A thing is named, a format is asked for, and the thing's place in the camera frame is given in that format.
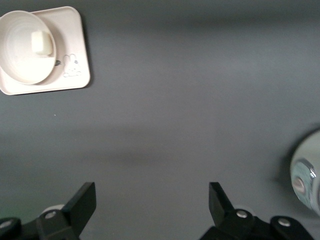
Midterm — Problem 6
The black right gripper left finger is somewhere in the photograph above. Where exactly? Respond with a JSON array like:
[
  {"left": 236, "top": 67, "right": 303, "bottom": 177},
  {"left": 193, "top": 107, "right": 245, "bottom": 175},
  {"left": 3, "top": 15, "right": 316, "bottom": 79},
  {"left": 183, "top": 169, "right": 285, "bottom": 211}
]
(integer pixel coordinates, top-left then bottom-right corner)
[{"left": 0, "top": 181, "right": 97, "bottom": 240}]

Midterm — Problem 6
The round cream plate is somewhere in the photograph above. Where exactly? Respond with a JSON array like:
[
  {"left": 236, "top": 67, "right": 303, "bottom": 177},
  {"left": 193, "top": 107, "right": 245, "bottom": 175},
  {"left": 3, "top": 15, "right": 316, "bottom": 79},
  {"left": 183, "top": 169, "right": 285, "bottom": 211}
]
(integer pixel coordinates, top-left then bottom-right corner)
[{"left": 0, "top": 10, "right": 57, "bottom": 86}]

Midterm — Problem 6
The cream tray with rabbit print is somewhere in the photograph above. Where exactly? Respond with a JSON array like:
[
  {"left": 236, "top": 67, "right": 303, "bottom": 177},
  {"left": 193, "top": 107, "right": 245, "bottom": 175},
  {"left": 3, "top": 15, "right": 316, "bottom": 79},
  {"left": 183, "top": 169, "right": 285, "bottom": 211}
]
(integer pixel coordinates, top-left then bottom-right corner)
[{"left": 0, "top": 5, "right": 92, "bottom": 97}]

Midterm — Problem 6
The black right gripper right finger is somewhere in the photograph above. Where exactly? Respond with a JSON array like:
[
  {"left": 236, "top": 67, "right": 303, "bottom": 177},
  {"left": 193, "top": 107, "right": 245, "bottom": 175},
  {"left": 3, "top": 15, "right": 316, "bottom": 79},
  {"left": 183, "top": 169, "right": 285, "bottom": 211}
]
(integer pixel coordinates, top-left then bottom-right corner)
[{"left": 199, "top": 181, "right": 316, "bottom": 240}]

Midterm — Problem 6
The white steamed bun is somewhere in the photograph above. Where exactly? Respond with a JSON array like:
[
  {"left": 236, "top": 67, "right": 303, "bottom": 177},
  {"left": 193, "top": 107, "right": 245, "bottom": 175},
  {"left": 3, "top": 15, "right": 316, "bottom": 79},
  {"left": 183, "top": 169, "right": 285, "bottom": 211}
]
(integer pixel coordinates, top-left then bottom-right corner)
[{"left": 30, "top": 30, "right": 54, "bottom": 57}]

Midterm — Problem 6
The pale green electric pot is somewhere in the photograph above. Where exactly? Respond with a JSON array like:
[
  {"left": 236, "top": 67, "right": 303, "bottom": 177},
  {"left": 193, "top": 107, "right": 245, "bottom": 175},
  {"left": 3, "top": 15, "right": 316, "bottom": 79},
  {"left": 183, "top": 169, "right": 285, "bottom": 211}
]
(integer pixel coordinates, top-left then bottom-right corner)
[{"left": 289, "top": 129, "right": 320, "bottom": 218}]

